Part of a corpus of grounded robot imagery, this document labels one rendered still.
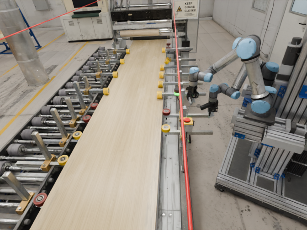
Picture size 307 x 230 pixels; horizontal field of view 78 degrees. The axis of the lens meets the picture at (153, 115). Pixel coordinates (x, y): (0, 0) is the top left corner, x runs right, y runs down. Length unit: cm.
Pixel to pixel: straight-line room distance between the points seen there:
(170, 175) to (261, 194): 97
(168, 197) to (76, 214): 66
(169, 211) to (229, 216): 90
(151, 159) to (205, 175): 118
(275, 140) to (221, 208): 98
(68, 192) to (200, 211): 138
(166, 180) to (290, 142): 99
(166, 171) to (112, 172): 52
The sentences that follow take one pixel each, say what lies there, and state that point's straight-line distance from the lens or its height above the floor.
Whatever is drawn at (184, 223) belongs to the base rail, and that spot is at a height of 70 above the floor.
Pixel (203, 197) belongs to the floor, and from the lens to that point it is 234.
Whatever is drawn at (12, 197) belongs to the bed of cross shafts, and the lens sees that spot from 189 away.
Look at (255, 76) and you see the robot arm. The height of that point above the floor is 141.
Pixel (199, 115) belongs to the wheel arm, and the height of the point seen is 85.
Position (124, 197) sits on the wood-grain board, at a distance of 130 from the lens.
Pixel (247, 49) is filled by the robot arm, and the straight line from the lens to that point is 139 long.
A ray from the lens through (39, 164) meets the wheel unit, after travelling 179.
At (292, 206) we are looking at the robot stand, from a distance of 230.
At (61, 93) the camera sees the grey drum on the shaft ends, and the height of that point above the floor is 83.
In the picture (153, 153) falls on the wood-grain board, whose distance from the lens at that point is 149.
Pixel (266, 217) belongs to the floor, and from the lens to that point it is 241.
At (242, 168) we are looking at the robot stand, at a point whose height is 21.
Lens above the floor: 201
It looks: 37 degrees down
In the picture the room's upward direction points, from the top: 4 degrees counter-clockwise
